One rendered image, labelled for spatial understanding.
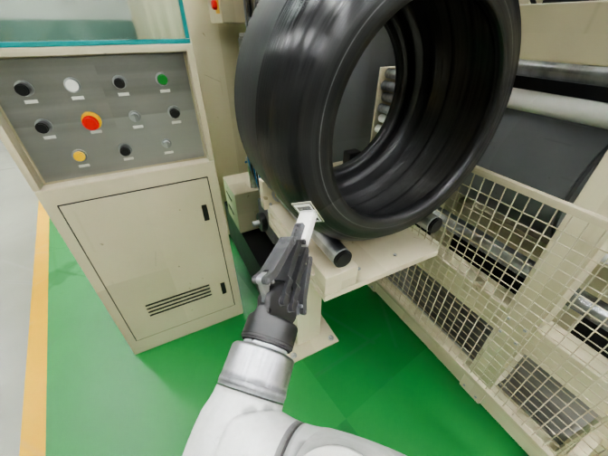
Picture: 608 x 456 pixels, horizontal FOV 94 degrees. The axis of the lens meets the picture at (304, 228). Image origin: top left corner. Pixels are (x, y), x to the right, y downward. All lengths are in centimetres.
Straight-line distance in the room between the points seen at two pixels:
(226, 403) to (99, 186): 92
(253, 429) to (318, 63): 44
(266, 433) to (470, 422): 126
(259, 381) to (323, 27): 44
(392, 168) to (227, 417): 75
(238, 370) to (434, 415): 120
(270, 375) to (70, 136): 98
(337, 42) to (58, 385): 174
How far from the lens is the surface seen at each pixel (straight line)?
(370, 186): 88
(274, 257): 43
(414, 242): 88
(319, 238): 66
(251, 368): 39
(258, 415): 38
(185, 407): 151
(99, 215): 121
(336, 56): 44
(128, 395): 163
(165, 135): 115
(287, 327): 41
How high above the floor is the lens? 132
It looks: 36 degrees down
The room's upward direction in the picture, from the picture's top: straight up
